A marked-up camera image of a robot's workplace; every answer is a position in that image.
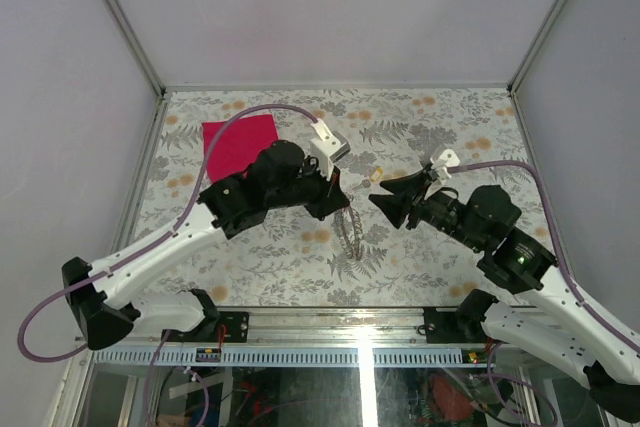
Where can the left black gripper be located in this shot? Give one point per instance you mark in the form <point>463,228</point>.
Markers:
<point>332,197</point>

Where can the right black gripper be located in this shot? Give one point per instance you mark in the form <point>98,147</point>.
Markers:
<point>396,206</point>

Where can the large metal keyring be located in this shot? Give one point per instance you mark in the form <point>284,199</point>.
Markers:
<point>348,228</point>

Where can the yellow key tag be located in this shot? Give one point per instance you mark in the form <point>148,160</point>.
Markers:
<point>376,176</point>

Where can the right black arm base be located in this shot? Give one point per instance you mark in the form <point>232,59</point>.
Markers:
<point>461,325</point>

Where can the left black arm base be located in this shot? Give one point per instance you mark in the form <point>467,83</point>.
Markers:
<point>200,320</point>

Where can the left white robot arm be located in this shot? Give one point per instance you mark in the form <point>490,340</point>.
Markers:
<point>105,295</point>

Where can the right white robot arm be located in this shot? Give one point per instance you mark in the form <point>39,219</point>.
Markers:
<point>591,345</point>

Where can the silver key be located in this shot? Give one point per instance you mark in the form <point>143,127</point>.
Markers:
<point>363,185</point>

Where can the magenta cloth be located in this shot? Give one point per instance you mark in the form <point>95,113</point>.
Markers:
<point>240,144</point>

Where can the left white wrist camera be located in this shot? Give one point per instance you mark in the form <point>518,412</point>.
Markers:
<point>327,147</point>

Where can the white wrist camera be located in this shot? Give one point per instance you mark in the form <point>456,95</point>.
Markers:
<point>440,163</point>
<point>327,147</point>

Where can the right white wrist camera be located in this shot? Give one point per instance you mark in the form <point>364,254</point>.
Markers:
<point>440,163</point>

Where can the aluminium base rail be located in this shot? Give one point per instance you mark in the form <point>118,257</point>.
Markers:
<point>268,324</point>

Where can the grey slotted cable duct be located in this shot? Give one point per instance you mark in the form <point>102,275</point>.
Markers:
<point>244,356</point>

